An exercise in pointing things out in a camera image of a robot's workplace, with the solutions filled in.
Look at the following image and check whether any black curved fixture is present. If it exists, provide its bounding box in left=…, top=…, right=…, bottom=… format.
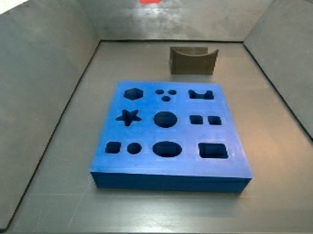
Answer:
left=170, top=47, right=219, bottom=75

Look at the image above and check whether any blue shape sorter block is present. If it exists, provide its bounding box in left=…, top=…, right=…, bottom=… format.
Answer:
left=91, top=81, right=253, bottom=193

